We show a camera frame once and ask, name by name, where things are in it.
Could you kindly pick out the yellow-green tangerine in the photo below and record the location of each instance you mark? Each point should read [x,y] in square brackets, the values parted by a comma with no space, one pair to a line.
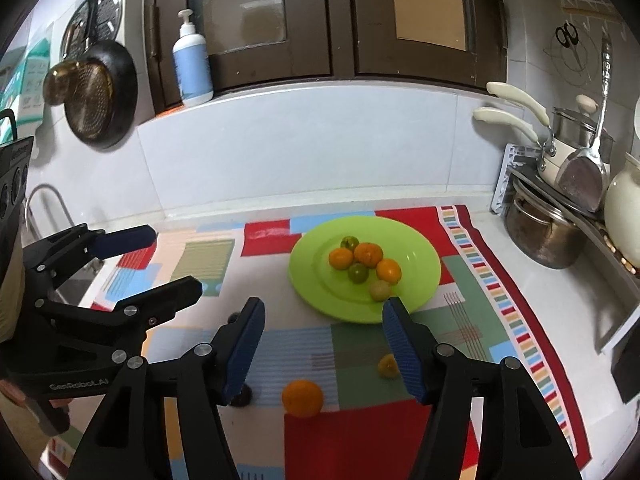
[380,289]

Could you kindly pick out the dark plum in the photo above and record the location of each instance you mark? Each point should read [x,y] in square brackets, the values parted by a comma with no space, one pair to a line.
[233,318]
[245,397]

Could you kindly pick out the colourful patchwork table cloth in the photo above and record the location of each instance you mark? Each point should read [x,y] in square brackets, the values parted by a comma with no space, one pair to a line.
[360,360]

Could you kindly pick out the metal skimmer ladle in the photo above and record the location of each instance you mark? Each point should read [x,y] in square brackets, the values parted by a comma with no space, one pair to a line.
[580,185]

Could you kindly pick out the person's left hand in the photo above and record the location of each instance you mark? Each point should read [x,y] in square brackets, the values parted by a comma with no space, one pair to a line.
[7,390]

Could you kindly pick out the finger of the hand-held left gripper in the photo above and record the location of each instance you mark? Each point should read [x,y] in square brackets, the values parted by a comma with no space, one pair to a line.
[170,295]
[125,240]

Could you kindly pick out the white ceramic kettle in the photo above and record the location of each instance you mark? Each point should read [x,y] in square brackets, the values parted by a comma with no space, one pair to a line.
[625,200]

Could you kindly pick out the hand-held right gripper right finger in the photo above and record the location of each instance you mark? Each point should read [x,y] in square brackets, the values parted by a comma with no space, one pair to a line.
[405,355]

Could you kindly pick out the black frying pan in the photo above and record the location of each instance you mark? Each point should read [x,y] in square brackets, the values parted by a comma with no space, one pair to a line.
[125,85]

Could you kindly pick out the teal printed box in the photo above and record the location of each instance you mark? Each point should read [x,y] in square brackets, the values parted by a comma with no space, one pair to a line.
[32,75]

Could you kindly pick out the metal counter shelf rack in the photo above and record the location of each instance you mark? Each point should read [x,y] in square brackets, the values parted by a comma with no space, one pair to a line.
[615,320]

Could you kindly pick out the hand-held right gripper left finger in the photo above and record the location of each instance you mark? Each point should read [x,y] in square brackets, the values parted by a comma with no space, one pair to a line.
[245,350]

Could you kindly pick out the cream saucepan with lid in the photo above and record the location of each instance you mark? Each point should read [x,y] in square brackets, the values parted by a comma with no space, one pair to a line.
[510,92]

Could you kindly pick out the steel stockpot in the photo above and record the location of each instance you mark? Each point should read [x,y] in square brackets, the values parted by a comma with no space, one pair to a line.
[545,240]

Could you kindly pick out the black knife block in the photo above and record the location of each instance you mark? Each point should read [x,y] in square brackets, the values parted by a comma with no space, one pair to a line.
[627,370]

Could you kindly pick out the small brass saucepan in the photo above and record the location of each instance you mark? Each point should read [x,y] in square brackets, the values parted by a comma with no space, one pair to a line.
[57,85]

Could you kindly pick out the green tangerine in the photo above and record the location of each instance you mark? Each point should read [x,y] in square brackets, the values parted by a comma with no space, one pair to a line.
[358,273]
[350,241]

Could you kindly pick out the large orange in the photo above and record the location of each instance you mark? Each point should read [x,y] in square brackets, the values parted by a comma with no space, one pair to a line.
[369,254]

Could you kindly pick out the dark brown window frame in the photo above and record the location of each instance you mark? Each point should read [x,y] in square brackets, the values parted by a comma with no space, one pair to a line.
[340,20]

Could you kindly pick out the steel sink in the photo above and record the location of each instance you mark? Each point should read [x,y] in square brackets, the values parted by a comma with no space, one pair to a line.
[75,287]

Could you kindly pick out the white blue pump bottle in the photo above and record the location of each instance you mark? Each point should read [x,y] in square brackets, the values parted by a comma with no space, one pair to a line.
[192,70]

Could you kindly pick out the brass perforated colander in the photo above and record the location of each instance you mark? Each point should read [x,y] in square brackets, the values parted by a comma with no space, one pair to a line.
[90,105]

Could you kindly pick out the small yellow tangerine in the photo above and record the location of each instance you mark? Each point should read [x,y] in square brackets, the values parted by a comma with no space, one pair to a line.
[386,366]

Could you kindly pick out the chrome curved faucet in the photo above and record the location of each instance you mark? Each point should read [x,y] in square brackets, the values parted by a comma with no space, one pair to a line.
[42,187]

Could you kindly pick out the black hanging scissors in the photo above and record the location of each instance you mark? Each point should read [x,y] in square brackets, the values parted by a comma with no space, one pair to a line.
[565,35]

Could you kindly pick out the green plate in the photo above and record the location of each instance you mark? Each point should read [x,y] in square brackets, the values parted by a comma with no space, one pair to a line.
[320,270]

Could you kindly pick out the round metal steamer rack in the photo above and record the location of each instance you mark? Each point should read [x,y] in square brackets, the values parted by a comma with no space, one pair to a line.
[107,10]

